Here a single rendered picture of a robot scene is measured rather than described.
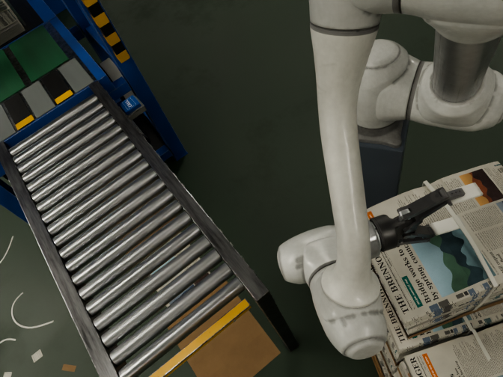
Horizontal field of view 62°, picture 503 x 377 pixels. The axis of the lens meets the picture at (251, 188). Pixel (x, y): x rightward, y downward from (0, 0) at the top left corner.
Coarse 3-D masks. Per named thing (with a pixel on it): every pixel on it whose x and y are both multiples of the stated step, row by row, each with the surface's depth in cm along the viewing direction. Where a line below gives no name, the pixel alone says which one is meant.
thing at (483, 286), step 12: (420, 192) 104; (456, 204) 101; (432, 216) 100; (444, 216) 100; (468, 228) 97; (456, 240) 96; (480, 240) 95; (456, 252) 95; (468, 252) 94; (492, 252) 93; (468, 264) 93; (480, 264) 92; (492, 264) 92; (468, 276) 91; (480, 276) 91; (480, 288) 90; (492, 288) 91; (480, 300) 98
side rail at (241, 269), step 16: (112, 112) 184; (128, 128) 177; (144, 144) 170; (160, 160) 164; (160, 176) 160; (176, 176) 162; (176, 192) 154; (192, 208) 149; (208, 224) 144; (224, 240) 140; (224, 256) 137; (240, 256) 136; (240, 272) 133; (256, 288) 129
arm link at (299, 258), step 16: (288, 240) 89; (304, 240) 86; (320, 240) 85; (336, 240) 85; (288, 256) 86; (304, 256) 84; (320, 256) 82; (336, 256) 82; (288, 272) 86; (304, 272) 84
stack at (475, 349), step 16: (384, 304) 116; (464, 320) 110; (480, 320) 109; (496, 320) 108; (400, 336) 111; (416, 336) 110; (432, 336) 109; (448, 336) 110; (464, 336) 116; (480, 336) 107; (496, 336) 106; (384, 352) 140; (400, 352) 111; (416, 352) 108; (432, 352) 107; (448, 352) 106; (464, 352) 106; (480, 352) 105; (496, 352) 104; (384, 368) 159; (400, 368) 120; (416, 368) 106; (432, 368) 105; (448, 368) 105; (464, 368) 104; (480, 368) 103; (496, 368) 103
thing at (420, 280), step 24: (408, 192) 105; (432, 240) 97; (384, 264) 99; (408, 264) 97; (432, 264) 95; (456, 264) 93; (384, 288) 113; (408, 288) 94; (432, 288) 93; (456, 288) 91; (408, 312) 92; (432, 312) 91; (456, 312) 102; (408, 336) 110
